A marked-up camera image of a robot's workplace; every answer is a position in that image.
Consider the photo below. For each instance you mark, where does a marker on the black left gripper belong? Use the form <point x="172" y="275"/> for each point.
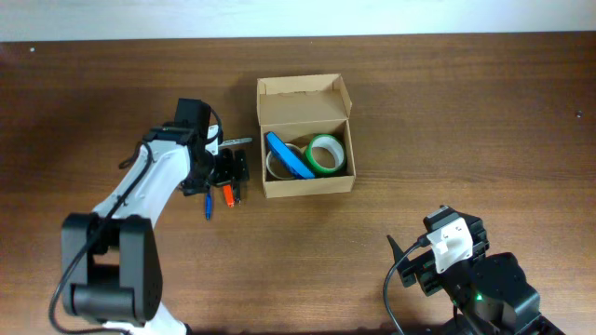
<point x="235" y="167"/>

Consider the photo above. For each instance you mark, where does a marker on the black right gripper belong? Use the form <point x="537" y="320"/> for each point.
<point x="420" y="271"/>

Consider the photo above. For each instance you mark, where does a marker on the green tape roll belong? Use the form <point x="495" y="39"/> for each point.
<point x="325" y="155"/>

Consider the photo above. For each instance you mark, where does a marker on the blue plastic staple case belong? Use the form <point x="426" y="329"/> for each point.
<point x="291" y="161"/>

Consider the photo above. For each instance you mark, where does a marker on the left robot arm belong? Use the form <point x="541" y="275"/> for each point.
<point x="110" y="270"/>

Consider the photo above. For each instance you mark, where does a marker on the black permanent marker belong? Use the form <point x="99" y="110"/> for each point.
<point x="234" y="142"/>

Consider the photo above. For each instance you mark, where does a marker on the white masking tape roll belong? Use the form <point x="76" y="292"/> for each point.
<point x="276" y="168"/>

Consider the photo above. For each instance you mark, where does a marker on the blue ballpoint pen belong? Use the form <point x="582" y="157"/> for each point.
<point x="208" y="206"/>

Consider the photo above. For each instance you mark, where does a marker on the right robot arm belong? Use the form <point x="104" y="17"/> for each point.
<point x="489" y="294"/>

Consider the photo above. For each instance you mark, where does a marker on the brown cardboard box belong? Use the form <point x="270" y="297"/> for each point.
<point x="298" y="108"/>

